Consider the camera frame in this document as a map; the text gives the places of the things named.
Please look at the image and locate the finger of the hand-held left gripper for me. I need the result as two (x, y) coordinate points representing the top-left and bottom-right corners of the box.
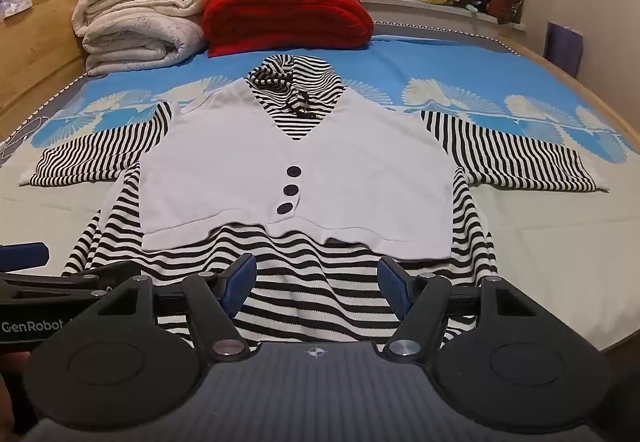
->
(0, 242), (50, 269)
(0, 262), (136, 305)

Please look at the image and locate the wooden bed headboard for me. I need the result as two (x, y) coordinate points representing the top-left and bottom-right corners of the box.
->
(0, 0), (118, 143)

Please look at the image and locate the red folded blanket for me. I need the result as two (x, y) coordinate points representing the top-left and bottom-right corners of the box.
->
(202, 0), (376, 59)

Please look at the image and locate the blue and cream patterned blanket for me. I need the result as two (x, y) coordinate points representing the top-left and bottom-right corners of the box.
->
(0, 20), (640, 358)

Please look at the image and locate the tissue box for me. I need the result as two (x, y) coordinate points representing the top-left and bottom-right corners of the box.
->
(0, 0), (33, 20)

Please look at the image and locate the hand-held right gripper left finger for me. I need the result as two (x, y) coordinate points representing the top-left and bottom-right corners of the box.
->
(92, 252), (258, 360)

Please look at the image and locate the white windowsill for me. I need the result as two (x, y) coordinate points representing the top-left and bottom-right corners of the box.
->
(357, 0), (528, 32)

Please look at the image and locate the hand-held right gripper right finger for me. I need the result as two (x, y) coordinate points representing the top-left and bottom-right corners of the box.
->
(377, 256), (548, 365)

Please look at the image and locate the striped top with white vest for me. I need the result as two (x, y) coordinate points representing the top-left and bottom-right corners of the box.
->
(19, 53), (611, 348)

